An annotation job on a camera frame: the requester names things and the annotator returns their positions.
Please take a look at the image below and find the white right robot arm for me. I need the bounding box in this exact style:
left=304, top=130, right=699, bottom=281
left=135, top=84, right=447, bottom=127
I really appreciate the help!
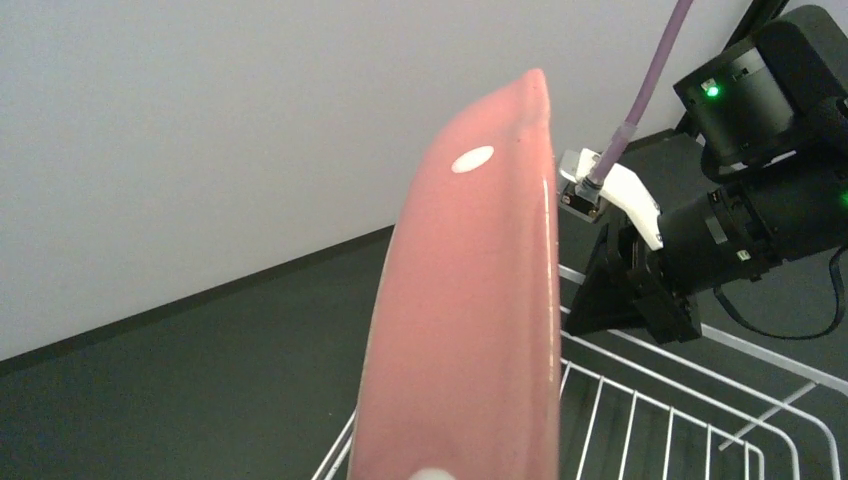
left=557, top=5, right=847, bottom=343

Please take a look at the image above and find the white wire dish rack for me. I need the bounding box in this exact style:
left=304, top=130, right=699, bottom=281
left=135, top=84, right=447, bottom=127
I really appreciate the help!
left=311, top=264, right=848, bottom=480

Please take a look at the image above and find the black right frame post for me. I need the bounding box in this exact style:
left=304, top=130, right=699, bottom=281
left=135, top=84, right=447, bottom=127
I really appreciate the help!
left=723, top=0, right=789, bottom=50

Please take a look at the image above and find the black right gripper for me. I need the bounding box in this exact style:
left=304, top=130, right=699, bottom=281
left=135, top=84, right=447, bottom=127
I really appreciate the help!
left=563, top=218, right=702, bottom=344

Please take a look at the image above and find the pink polka dot plate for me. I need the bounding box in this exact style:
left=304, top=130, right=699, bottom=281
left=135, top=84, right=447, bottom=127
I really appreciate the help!
left=348, top=69, right=561, bottom=479

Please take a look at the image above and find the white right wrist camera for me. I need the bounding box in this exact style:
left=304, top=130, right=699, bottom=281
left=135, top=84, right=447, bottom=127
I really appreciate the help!
left=556, top=148, right=664, bottom=251

